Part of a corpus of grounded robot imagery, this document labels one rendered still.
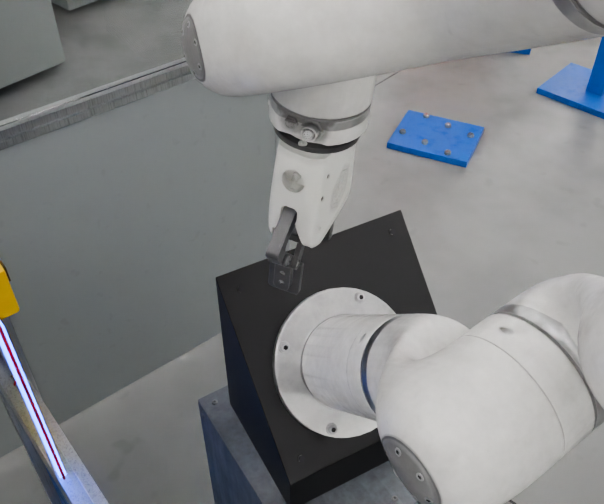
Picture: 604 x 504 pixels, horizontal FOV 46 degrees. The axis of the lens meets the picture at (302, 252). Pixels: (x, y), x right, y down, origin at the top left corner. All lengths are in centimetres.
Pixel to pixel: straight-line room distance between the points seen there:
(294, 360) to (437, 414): 39
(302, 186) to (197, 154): 127
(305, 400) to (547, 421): 42
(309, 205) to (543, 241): 229
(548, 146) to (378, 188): 83
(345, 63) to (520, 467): 31
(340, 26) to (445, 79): 337
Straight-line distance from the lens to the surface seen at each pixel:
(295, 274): 67
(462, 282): 261
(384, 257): 96
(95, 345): 207
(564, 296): 58
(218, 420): 106
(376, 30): 42
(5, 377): 128
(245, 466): 102
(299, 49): 43
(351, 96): 56
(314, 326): 91
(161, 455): 215
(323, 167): 59
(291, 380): 90
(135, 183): 181
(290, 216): 62
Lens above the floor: 180
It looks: 43 degrees down
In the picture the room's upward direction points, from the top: straight up
